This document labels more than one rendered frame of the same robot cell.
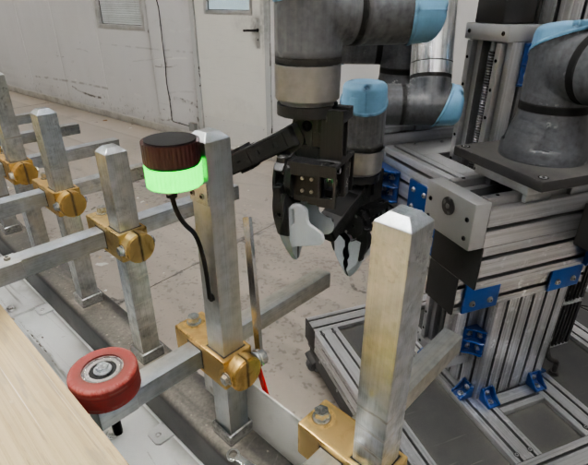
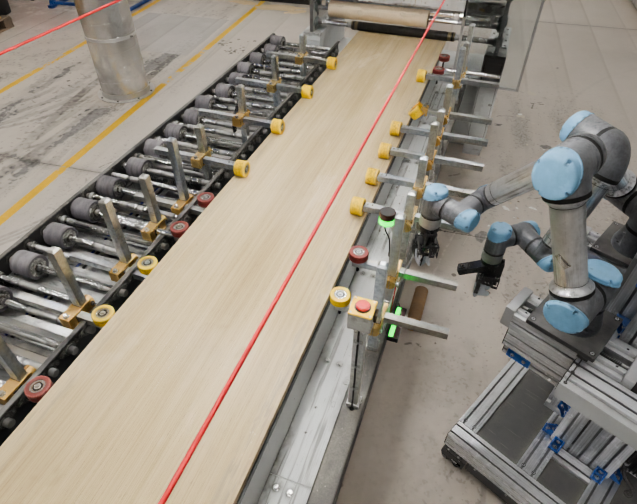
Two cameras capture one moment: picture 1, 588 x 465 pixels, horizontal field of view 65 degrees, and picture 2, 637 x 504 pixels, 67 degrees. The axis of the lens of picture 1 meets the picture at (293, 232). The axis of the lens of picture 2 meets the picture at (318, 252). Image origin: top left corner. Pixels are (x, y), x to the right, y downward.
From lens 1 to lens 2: 1.45 m
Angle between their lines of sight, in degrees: 55
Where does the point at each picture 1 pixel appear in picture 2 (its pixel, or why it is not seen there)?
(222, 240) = (394, 243)
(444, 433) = (511, 426)
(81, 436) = (340, 260)
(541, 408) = (580, 484)
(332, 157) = (424, 244)
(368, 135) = (488, 247)
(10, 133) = (430, 148)
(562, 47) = not seen: hidden behind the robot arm
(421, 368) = (420, 325)
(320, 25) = (426, 209)
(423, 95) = (535, 249)
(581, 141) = not seen: hidden behind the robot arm
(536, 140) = not seen: hidden behind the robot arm
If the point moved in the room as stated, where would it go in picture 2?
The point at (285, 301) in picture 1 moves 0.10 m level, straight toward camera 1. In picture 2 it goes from (428, 279) to (407, 287)
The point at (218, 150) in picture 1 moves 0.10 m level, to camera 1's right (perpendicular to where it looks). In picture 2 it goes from (398, 221) to (413, 238)
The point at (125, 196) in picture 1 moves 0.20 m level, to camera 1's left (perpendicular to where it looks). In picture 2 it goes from (409, 208) to (385, 183)
